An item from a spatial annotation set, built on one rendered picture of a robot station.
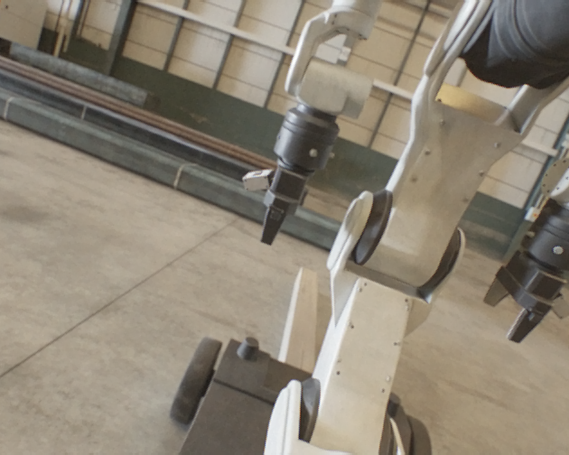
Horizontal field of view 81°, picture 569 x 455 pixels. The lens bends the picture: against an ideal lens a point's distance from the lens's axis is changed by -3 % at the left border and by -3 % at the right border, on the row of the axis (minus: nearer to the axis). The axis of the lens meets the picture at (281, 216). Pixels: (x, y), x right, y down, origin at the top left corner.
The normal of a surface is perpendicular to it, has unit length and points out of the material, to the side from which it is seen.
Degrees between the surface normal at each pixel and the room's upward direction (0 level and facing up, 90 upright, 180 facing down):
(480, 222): 90
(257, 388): 45
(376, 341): 60
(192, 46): 90
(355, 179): 90
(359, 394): 56
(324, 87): 102
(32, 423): 0
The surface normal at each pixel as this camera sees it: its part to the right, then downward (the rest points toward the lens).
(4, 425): 0.36, -0.92
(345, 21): -0.16, 0.34
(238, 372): 0.18, -0.54
